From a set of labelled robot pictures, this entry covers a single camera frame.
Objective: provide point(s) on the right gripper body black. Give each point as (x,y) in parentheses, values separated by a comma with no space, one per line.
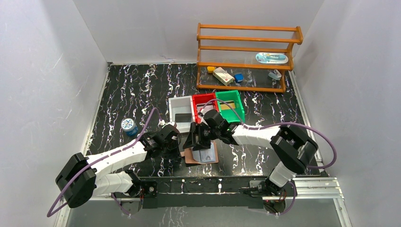
(204,129)

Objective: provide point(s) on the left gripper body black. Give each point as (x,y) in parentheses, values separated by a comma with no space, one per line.
(175,145)

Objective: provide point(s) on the brown leather card holder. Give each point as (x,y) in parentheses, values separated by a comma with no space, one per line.
(201,157)

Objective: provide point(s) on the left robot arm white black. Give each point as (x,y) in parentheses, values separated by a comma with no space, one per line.
(83,177)

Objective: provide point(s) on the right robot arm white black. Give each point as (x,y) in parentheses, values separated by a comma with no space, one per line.
(293,146)

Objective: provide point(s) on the gold card in green bin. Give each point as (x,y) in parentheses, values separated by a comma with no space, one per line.
(227,105)

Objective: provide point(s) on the black card in white bin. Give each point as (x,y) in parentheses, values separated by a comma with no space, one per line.
(183,117)

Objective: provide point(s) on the green plastic bin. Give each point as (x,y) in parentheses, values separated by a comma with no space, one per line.
(232,115)

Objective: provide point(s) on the red plastic bin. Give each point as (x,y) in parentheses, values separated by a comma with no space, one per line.
(199,100)

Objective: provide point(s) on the white plastic bin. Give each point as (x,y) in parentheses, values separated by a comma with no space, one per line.
(177,105)

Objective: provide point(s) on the blue patterned can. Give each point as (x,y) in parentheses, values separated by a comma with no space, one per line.
(129,126)

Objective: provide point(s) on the white cardboard box on shelf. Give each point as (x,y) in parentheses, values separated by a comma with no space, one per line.
(223,76)

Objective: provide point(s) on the small blue block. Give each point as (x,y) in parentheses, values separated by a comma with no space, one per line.
(239,77)

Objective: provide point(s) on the small yellow block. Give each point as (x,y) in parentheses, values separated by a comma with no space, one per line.
(210,69)

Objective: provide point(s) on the wooden orange shelf rack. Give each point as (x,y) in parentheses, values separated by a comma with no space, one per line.
(234,47)

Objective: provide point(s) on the light blue tape dispenser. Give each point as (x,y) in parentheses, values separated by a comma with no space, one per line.
(275,74)

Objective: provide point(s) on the teal packaged tool on shelf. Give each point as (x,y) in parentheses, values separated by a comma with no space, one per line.
(271,58)

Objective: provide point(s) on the black metal base frame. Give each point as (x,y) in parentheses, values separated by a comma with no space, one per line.
(217,191)

